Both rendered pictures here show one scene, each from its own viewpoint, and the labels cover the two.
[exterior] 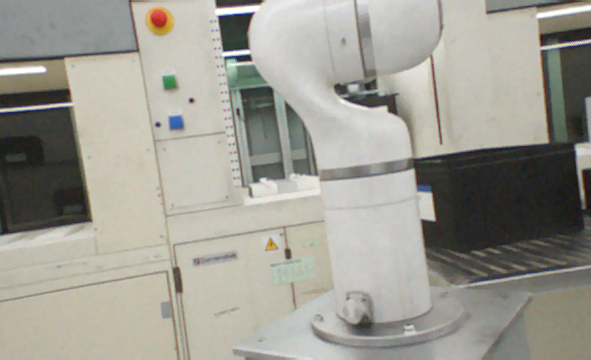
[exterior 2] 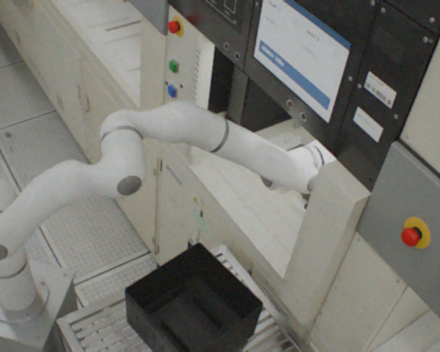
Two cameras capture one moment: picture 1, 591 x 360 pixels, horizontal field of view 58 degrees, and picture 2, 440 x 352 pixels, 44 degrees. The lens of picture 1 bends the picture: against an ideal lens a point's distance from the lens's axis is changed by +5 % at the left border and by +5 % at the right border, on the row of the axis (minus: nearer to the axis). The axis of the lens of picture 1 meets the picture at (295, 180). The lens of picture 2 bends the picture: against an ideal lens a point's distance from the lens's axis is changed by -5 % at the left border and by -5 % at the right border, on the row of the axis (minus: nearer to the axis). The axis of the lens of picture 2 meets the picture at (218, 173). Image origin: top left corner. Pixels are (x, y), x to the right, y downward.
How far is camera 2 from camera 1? 1.82 m
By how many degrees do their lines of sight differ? 66
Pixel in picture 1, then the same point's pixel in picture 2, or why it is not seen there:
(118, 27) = (158, 15)
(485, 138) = (301, 302)
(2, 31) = not seen: outside the picture
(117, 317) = not seen: hidden behind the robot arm
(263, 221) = (195, 185)
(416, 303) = (1, 304)
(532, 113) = (358, 330)
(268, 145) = not seen: hidden behind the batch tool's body
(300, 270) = (204, 227)
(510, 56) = (365, 284)
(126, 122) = (155, 69)
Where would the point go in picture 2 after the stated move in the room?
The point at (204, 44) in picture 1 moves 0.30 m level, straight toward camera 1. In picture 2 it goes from (193, 59) to (100, 87)
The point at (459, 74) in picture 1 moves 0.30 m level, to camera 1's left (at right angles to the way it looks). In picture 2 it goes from (303, 251) to (249, 171)
